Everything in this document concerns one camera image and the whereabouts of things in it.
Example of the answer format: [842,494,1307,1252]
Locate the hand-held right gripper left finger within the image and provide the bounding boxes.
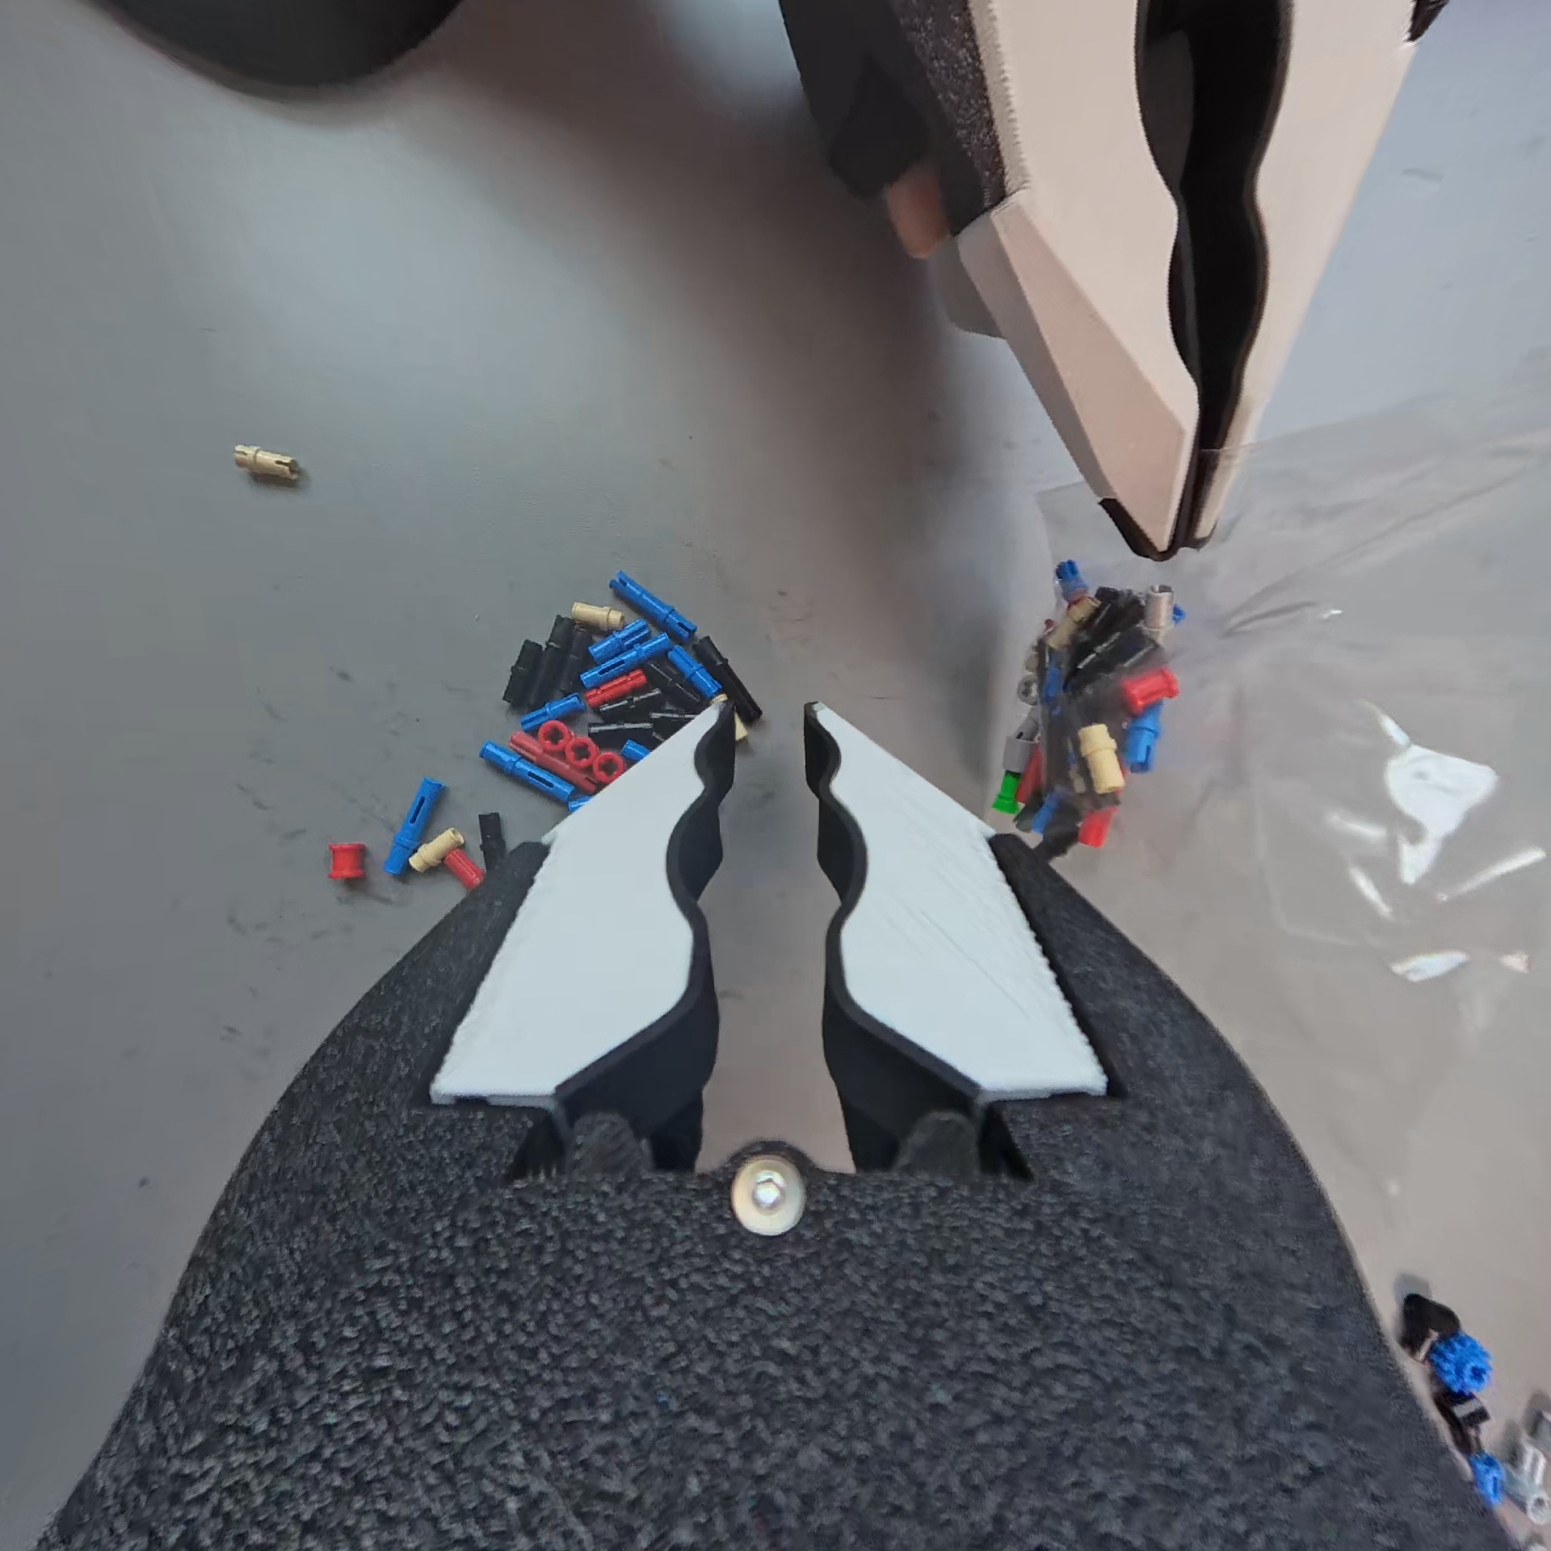
[427,699,741,1174]

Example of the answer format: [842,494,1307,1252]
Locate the small clear plastic bag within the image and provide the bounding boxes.
[993,362,1551,1091]

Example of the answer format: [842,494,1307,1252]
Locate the bagged mixed connector pieces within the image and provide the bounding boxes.
[993,559,1187,854]

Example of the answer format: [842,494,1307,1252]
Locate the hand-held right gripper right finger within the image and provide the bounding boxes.
[803,699,1113,1174]

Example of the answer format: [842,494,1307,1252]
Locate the pile of coloured connector pins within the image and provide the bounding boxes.
[324,565,768,887]

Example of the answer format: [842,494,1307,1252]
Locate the scatter of small mixed pieces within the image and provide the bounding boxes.
[1394,1271,1551,1515]

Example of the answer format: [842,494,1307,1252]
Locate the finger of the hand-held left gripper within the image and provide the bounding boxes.
[931,0,1214,561]
[1193,0,1422,552]

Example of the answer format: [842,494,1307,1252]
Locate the person's left hand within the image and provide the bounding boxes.
[883,162,952,257]

